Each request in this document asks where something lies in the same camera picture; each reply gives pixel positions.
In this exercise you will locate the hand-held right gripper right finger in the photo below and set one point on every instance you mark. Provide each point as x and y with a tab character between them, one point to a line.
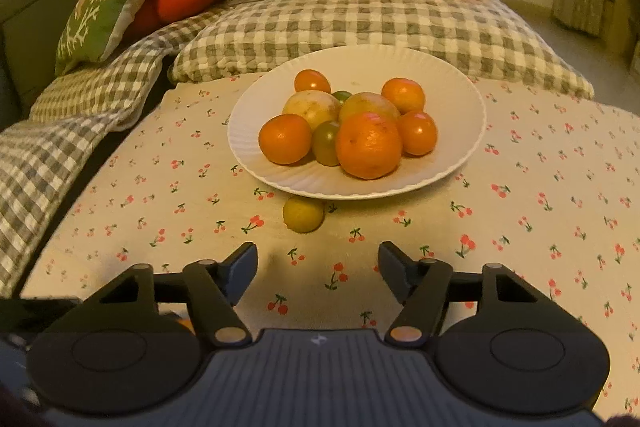
397	274

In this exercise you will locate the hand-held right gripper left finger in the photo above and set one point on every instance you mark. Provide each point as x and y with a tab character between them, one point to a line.
240	272

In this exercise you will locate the large mandarin orange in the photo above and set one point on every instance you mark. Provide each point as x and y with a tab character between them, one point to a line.
367	147

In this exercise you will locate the small mandarin orange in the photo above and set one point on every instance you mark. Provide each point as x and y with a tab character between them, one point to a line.
417	132
285	139
312	81
402	94

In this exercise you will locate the white paper plate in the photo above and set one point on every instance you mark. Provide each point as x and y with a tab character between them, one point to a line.
450	142

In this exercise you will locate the yellow-green lime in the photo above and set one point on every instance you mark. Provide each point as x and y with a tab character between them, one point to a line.
302	216

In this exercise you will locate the green tomato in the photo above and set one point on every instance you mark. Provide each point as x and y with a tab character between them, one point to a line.
342	96
326	142

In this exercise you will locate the cherry print tablecloth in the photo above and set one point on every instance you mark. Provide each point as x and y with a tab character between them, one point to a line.
525	187

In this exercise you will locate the yellow passion fruit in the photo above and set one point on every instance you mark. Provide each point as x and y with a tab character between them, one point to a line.
310	107
367	103

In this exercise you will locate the grey checked blanket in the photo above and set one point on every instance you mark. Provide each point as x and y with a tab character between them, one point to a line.
60	107

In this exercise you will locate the grey checked pillow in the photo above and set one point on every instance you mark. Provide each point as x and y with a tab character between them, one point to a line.
375	22

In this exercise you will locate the green white patterned pillow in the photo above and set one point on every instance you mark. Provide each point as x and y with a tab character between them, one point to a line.
100	12

